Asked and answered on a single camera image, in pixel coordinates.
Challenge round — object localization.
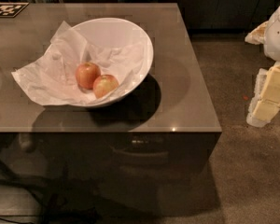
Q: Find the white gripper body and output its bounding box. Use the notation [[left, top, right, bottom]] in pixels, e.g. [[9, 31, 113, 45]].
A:
[[245, 6, 280, 62]]

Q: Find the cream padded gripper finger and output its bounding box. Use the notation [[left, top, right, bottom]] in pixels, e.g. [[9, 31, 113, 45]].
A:
[[246, 62, 280, 127]]

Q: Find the red apple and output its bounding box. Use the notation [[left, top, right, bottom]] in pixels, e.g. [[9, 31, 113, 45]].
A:
[[76, 63, 101, 90], [93, 75, 119, 98]]

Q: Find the white bowl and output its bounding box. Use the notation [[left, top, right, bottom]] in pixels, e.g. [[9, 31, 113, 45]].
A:
[[63, 18, 154, 107]]

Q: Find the dark glass table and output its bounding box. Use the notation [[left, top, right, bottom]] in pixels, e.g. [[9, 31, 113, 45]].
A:
[[0, 4, 221, 217]]

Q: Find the white crumpled paper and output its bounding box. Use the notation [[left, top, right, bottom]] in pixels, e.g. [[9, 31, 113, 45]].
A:
[[11, 21, 146, 107]]

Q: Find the black white fiducial marker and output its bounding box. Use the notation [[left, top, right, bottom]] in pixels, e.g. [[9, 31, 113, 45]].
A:
[[0, 2, 28, 18]]

